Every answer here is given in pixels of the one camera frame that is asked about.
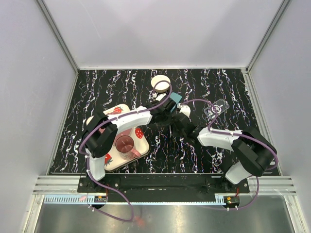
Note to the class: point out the phone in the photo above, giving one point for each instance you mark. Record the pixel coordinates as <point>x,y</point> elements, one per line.
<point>176,98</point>

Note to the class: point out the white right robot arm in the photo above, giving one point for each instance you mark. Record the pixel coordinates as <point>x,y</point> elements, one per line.
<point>255,154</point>

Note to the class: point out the cream ceramic bowl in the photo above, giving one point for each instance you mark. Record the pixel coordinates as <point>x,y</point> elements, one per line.
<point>160,83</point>

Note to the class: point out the clear transparent phone case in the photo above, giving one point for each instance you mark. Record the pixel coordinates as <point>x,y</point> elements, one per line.
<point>217,108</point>

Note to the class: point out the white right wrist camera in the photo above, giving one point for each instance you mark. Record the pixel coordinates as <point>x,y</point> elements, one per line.
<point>184,109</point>

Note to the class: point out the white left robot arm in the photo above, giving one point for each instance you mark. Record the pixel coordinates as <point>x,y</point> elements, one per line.
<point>102,131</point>

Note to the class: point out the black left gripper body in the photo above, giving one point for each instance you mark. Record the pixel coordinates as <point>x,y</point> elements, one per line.
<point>166,121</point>

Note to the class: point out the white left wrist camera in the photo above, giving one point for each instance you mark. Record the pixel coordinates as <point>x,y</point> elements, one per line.
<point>160,97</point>

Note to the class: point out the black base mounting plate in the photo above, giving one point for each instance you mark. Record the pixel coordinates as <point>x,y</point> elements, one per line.
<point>208,182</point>

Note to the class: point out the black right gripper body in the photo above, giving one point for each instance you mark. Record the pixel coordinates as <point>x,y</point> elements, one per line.
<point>179,133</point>

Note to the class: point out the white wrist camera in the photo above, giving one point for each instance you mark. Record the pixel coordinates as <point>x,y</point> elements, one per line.
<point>160,97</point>
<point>184,109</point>

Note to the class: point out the pink dotted plate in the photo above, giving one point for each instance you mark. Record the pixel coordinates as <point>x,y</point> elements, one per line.
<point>126,133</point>

